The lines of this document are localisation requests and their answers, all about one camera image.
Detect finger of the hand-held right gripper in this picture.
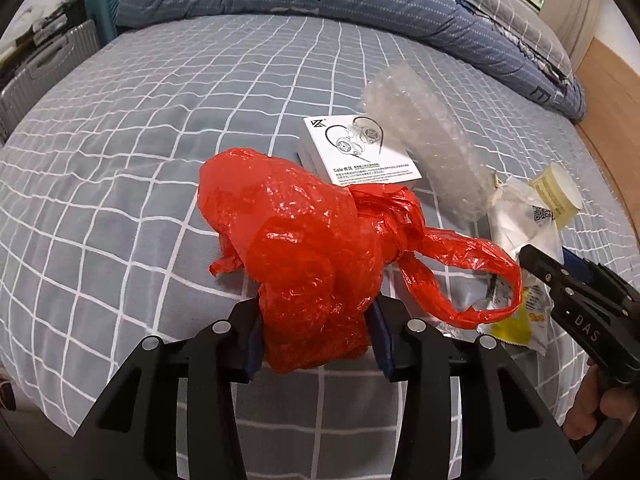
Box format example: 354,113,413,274
561,246,601,286
517,244,581,311

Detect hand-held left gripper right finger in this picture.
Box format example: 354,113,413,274
367,295,586,480

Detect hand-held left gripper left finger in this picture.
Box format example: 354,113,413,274
60,297,266,480

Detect clear plastic bag white contents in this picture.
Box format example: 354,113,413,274
482,175,566,281

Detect yellow and white snack wrapper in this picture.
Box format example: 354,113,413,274
477,270,558,356

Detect yellow paper cup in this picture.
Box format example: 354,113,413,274
530,162,586,233

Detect red plastic bag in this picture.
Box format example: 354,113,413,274
199,147,525,375

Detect clear bubble wrap sheet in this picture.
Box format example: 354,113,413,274
359,64,493,223

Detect white earphone box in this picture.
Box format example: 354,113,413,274
296,114,422,187

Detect person's right hand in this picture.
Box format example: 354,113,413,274
562,364,640,441

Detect wooden headboard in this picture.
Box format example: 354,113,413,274
572,37,640,211

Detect grey checked pillow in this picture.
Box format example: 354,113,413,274
437,0,576,86

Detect grey suitcase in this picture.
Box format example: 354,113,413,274
0,19,101,146

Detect pile of assorted clutter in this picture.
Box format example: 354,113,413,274
0,0,96,61

